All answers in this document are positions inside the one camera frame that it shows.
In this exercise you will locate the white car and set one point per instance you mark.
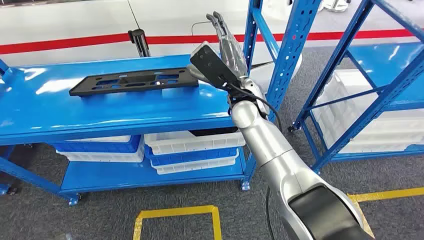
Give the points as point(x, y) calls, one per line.
point(66, 20)

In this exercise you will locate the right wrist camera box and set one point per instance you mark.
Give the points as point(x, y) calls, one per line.
point(212, 66)

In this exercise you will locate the black stanchion post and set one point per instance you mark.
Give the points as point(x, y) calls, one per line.
point(140, 43)

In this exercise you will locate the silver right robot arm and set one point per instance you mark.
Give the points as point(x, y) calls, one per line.
point(261, 132)

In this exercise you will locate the blue metal shelf rack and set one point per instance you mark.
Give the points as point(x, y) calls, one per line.
point(99, 109)
point(381, 99)

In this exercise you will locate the blue plastic crate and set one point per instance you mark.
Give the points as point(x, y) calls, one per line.
point(188, 157)
point(99, 147)

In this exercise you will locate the long black plastic part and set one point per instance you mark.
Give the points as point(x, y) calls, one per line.
point(139, 79)

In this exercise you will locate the yellow floor tape outline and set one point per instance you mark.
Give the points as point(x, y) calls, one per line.
point(175, 211)
point(384, 195)

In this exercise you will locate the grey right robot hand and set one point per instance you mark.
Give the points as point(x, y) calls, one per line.
point(232, 53)

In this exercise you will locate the black part in crate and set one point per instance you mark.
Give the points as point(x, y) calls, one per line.
point(215, 132)

